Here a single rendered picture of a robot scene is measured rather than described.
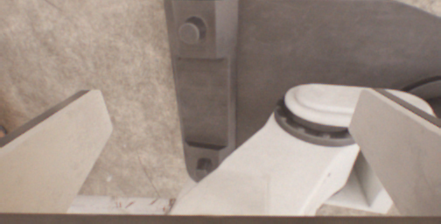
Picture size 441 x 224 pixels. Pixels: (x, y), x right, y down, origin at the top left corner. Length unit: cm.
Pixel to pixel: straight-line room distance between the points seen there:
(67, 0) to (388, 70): 86
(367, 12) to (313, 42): 10
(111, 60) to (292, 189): 71
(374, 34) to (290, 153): 27
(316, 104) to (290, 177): 12
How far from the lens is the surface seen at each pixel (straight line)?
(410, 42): 52
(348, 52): 49
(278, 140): 34
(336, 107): 36
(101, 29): 82
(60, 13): 91
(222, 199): 23
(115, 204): 93
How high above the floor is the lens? 61
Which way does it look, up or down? 57 degrees down
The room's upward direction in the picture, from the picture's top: 156 degrees counter-clockwise
